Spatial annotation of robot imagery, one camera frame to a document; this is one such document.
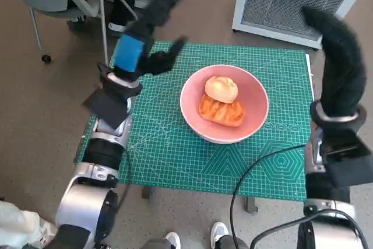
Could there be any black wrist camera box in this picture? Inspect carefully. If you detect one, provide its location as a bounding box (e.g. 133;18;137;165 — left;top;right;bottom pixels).
320;131;373;187
82;90;129;129

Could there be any orange braided toy bread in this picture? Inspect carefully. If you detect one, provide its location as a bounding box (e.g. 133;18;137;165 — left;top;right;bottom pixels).
199;94;245;128

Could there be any pink bowl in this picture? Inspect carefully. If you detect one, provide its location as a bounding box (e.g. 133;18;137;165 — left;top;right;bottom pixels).
180;64;269;144

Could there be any standing person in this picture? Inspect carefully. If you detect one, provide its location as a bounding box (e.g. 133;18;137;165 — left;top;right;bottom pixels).
144;221;248;249

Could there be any seated person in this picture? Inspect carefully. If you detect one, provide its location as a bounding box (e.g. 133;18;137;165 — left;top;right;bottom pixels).
66;0;140;33

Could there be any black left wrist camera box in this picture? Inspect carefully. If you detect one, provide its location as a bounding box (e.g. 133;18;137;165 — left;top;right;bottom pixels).
82;90;129;129

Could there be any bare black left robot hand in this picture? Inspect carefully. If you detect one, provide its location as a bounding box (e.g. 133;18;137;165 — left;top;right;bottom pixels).
112;0;193;82

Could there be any green cutting mat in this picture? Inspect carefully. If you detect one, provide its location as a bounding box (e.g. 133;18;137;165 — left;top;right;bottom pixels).
74;41;314;202

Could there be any pale crumpled cover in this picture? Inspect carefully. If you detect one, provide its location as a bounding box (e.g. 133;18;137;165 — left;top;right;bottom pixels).
0;199;59;249

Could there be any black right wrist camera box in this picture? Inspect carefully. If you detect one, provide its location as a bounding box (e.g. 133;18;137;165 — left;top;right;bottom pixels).
320;131;373;187

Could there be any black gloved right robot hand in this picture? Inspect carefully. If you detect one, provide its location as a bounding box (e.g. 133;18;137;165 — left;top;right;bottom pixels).
301;5;367;117

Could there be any large white grille unit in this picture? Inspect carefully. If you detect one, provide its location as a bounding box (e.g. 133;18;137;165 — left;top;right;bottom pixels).
232;0;362;51

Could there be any round pale toy bun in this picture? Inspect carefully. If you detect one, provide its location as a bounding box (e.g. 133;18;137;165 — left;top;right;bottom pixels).
205;75;239;104

